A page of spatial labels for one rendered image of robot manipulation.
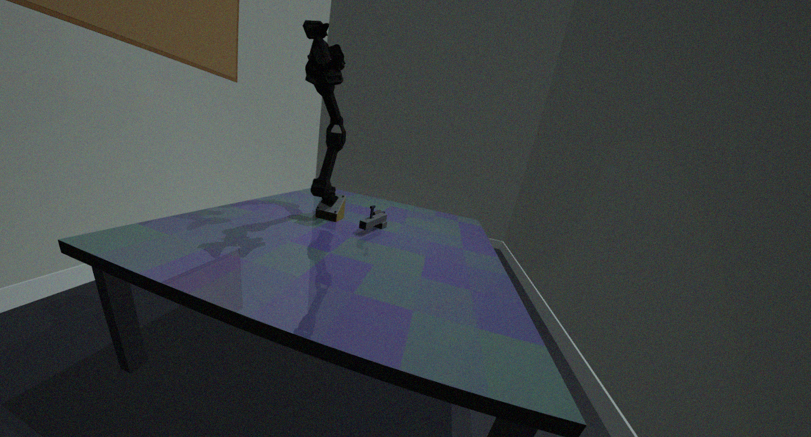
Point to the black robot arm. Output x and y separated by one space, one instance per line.
321 186

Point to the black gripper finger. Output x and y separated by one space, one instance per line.
332 68
318 29

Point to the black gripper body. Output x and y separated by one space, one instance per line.
320 55

